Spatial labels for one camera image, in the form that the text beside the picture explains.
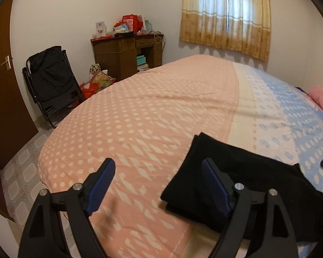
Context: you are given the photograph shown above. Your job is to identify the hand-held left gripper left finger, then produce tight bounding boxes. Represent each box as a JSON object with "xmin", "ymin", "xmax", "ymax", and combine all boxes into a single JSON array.
[{"xmin": 18, "ymin": 158, "xmax": 116, "ymax": 258}]

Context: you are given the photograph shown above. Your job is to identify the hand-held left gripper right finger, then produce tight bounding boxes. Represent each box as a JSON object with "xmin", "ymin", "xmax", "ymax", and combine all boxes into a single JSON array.
[{"xmin": 201, "ymin": 158, "xmax": 298, "ymax": 258}]

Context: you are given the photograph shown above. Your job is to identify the black pants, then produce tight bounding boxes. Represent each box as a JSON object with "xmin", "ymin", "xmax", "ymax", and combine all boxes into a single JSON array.
[{"xmin": 161, "ymin": 132, "xmax": 323, "ymax": 244}]

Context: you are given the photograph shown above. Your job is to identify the bed with patterned sheet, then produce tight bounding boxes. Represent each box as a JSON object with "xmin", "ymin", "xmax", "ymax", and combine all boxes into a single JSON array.
[{"xmin": 38, "ymin": 54, "xmax": 323, "ymax": 258}]

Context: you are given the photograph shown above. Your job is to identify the red plastic bag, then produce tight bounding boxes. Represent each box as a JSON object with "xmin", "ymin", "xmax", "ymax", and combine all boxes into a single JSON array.
[{"xmin": 79, "ymin": 82, "xmax": 99, "ymax": 99}]

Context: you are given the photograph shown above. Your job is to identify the floral bag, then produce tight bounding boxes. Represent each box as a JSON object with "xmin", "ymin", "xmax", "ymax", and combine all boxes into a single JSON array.
[{"xmin": 93, "ymin": 71, "xmax": 116, "ymax": 90}]

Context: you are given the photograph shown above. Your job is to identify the black folding chair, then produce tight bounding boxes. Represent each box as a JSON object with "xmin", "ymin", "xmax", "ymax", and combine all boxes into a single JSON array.
[{"xmin": 22, "ymin": 46, "xmax": 84, "ymax": 128}]

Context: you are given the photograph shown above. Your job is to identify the brown wooden desk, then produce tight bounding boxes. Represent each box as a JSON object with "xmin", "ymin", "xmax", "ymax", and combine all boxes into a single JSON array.
[{"xmin": 91, "ymin": 34, "xmax": 165, "ymax": 82}]

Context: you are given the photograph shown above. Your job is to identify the brown wooden door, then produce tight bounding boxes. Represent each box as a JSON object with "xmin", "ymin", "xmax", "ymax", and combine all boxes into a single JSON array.
[{"xmin": 0, "ymin": 0, "xmax": 39, "ymax": 172}]

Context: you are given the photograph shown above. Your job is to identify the white picture box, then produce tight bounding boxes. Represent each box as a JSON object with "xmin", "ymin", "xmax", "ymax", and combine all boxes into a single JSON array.
[{"xmin": 95, "ymin": 21, "xmax": 108, "ymax": 38}]

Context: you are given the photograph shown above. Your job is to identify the beige patterned curtain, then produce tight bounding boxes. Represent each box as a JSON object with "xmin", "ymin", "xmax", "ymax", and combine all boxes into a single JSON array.
[{"xmin": 179, "ymin": 0, "xmax": 272, "ymax": 62}]

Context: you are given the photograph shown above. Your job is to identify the silver door handle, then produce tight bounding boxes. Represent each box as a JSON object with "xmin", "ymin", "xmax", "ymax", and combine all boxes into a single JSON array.
[{"xmin": 1, "ymin": 55, "xmax": 13, "ymax": 71}]

